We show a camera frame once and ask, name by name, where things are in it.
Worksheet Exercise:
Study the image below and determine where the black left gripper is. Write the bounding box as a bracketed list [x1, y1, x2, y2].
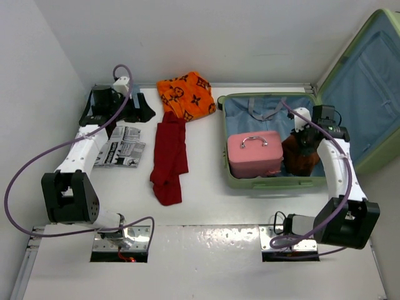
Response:
[109, 92, 155, 123]

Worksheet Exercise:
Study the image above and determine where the brown towel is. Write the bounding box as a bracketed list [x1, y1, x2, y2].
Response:
[282, 134, 320, 176]

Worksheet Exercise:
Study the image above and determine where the newspaper print cloth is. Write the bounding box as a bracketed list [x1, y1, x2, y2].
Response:
[94, 126, 146, 168]

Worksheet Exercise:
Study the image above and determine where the red garment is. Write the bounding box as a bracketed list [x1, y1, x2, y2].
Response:
[150, 112, 189, 206]

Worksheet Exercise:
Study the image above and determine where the pink vanity case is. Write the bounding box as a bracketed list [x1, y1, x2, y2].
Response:
[227, 131, 283, 179]

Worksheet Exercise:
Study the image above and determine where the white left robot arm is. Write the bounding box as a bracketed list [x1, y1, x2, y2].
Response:
[41, 82, 135, 240]

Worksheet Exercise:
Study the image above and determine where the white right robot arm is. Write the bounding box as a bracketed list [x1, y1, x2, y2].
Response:
[282, 105, 380, 249]

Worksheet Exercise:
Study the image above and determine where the orange patterned garment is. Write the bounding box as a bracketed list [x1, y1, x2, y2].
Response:
[156, 72, 216, 122]

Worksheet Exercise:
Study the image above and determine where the green suitcase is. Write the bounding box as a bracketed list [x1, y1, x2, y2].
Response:
[218, 9, 399, 174]

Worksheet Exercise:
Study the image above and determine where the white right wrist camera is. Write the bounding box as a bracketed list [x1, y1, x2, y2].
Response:
[287, 107, 311, 133]

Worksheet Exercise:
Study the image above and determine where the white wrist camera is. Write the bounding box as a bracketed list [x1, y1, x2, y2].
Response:
[287, 107, 311, 133]
[112, 76, 130, 96]

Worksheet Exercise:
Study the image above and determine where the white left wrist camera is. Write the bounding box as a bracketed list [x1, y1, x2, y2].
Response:
[112, 76, 130, 96]

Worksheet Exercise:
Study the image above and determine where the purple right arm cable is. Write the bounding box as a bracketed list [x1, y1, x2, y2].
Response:
[269, 97, 354, 257]

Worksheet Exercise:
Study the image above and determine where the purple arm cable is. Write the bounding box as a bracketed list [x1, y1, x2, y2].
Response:
[269, 97, 354, 257]
[3, 64, 156, 237]

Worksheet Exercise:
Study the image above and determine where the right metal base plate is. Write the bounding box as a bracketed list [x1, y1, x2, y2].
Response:
[259, 225, 318, 253]

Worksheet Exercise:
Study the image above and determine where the metal base plate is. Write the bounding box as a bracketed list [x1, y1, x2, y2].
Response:
[259, 225, 318, 253]
[92, 226, 151, 253]

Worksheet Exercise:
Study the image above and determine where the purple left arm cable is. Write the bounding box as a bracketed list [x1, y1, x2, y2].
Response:
[3, 64, 156, 237]

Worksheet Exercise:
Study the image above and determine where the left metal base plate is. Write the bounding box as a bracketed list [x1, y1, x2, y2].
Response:
[92, 226, 151, 253]

